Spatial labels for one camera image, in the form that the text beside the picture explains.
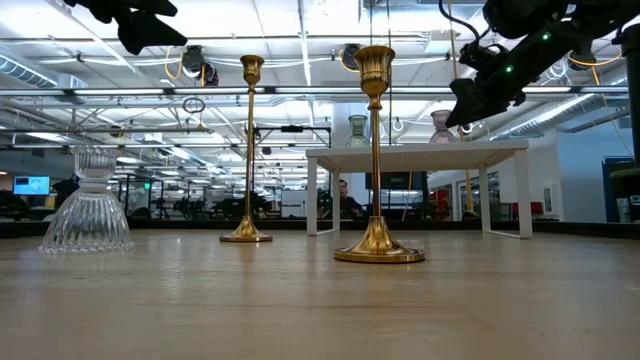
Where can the person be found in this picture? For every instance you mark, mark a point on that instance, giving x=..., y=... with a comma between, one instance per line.
x=348, y=202

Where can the black metal table frame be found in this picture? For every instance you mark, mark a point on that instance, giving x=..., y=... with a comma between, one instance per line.
x=150, y=226

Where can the white perforated riser shelf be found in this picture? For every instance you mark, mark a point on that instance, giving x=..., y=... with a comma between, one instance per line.
x=425, y=156

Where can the black ceiling-mounted device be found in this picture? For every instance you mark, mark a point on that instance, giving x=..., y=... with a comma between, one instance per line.
x=194, y=61
x=350, y=56

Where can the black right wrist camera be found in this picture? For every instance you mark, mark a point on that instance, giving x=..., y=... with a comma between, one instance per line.
x=482, y=59

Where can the blue computer monitor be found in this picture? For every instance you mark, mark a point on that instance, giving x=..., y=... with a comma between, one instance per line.
x=31, y=185

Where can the green ribbed glass candle holder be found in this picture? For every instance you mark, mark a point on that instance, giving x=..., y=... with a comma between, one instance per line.
x=357, y=132

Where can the clear ribbed glass candle holder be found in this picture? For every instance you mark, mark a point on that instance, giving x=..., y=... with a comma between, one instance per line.
x=90, y=220

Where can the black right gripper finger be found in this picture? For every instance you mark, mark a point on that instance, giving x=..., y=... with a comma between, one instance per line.
x=470, y=100

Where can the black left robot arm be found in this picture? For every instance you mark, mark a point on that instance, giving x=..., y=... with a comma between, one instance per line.
x=82, y=2

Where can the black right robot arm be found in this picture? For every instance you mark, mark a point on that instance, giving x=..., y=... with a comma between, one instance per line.
x=515, y=15

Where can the pink ribbed glass candle holder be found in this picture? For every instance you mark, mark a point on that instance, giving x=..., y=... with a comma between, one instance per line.
x=441, y=134

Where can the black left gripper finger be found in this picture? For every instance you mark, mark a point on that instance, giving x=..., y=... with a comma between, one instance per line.
x=145, y=35
x=130, y=6

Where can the brass candlestick holder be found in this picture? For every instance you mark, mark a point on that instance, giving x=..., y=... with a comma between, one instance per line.
x=377, y=245

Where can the black metal gantry frame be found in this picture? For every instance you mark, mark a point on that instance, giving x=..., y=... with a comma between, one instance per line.
x=292, y=128

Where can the dark flat screen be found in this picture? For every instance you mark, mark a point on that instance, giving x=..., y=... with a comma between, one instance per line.
x=400, y=180

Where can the tall slim brass candlestick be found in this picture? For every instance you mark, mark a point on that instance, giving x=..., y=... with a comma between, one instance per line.
x=246, y=232

